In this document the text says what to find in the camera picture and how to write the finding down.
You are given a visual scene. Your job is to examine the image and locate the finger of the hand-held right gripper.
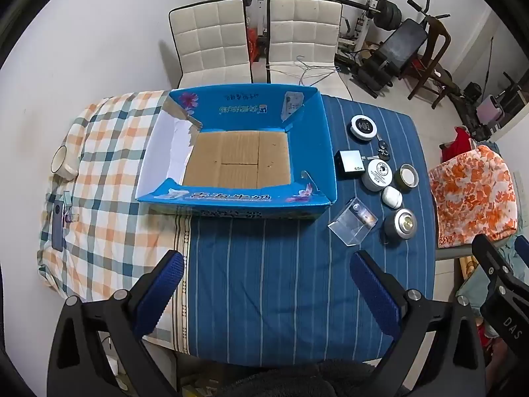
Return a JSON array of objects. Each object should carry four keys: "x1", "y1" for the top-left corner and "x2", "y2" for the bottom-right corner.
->
[{"x1": 471, "y1": 234, "x2": 529, "y2": 298}]

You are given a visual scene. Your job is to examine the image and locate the barbell with black weights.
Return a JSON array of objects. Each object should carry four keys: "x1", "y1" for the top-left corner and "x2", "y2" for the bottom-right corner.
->
[{"x1": 214, "y1": 0, "x2": 403, "y2": 30}]

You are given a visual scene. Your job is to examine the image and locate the white barbell rack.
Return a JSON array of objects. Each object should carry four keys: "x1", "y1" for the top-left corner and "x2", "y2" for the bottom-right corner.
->
[{"x1": 246, "y1": 0, "x2": 269, "y2": 36}]

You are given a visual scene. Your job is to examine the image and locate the red cloth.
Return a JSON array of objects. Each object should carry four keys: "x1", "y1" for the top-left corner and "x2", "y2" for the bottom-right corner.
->
[{"x1": 439, "y1": 126, "x2": 476, "y2": 162}]

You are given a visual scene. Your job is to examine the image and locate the white earbuds case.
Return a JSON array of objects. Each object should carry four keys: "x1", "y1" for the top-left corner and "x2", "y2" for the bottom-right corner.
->
[{"x1": 381, "y1": 186, "x2": 403, "y2": 208}]

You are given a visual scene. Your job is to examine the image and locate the clear plastic clip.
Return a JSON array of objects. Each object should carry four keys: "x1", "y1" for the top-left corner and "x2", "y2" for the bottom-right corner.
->
[{"x1": 62, "y1": 191, "x2": 80, "y2": 222}]

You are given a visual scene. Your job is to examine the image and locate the small green tin white lid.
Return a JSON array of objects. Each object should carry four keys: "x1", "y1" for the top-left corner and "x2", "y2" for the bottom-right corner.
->
[{"x1": 394, "y1": 164, "x2": 419, "y2": 190}]

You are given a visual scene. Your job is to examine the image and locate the blue cardboard box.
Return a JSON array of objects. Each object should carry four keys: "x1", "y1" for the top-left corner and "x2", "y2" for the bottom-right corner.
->
[{"x1": 136, "y1": 84, "x2": 338, "y2": 221}]

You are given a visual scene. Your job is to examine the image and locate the silver round tin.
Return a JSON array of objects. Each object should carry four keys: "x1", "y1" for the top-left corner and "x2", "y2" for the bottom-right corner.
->
[{"x1": 383, "y1": 208, "x2": 418, "y2": 241}]

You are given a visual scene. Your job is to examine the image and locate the white round jar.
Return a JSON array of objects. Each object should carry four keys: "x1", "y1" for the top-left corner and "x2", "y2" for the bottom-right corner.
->
[{"x1": 361, "y1": 159, "x2": 393, "y2": 191}]

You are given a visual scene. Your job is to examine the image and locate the blue phone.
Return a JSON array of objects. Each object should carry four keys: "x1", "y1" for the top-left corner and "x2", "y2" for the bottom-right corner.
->
[{"x1": 51, "y1": 202, "x2": 67, "y2": 253}]

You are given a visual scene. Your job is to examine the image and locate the orange floral cushion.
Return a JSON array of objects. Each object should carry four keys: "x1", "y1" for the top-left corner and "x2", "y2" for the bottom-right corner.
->
[{"x1": 427, "y1": 145, "x2": 518, "y2": 249}]

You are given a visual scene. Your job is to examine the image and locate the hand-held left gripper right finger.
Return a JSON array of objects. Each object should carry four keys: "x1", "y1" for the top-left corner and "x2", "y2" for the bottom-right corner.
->
[{"x1": 350, "y1": 250, "x2": 486, "y2": 397}]

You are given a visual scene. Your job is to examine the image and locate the plaid cloth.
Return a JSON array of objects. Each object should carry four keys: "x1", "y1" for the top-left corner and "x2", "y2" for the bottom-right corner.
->
[{"x1": 38, "y1": 90, "x2": 196, "y2": 354}]

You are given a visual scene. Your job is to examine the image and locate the brown wooden chair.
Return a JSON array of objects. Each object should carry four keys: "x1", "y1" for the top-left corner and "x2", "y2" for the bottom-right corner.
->
[{"x1": 406, "y1": 0, "x2": 452, "y2": 109}]

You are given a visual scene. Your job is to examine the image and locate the white padded chair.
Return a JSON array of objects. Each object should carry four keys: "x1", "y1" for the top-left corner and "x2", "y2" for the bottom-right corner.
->
[
  {"x1": 265, "y1": 0, "x2": 352, "y2": 99},
  {"x1": 168, "y1": 0, "x2": 254, "y2": 89}
]

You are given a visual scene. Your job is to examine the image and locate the black round tin white rim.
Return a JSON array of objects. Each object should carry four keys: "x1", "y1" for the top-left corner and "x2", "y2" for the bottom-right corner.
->
[{"x1": 350, "y1": 114, "x2": 378, "y2": 144}]

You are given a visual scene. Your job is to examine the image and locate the black and silver charger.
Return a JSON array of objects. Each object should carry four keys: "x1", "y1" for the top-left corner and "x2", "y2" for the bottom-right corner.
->
[{"x1": 334, "y1": 150, "x2": 367, "y2": 181}]

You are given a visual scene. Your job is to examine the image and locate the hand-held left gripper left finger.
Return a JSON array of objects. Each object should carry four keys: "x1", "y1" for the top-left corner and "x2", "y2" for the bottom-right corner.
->
[{"x1": 47, "y1": 250, "x2": 185, "y2": 397}]

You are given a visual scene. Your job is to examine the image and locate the black weight bench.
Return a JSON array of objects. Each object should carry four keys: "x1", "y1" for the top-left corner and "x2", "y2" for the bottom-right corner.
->
[{"x1": 350, "y1": 18, "x2": 428, "y2": 99}]

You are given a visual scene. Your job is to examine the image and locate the clear plastic box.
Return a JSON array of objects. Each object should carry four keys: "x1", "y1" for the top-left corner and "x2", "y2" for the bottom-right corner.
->
[{"x1": 327, "y1": 197, "x2": 379, "y2": 249}]

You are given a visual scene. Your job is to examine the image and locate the pink box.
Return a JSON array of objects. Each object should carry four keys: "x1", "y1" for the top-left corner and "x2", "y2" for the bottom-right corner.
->
[{"x1": 477, "y1": 95, "x2": 504, "y2": 127}]

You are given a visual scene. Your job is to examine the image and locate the wire hangers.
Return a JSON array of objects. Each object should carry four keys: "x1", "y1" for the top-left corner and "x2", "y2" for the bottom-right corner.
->
[{"x1": 266, "y1": 55, "x2": 336, "y2": 87}]

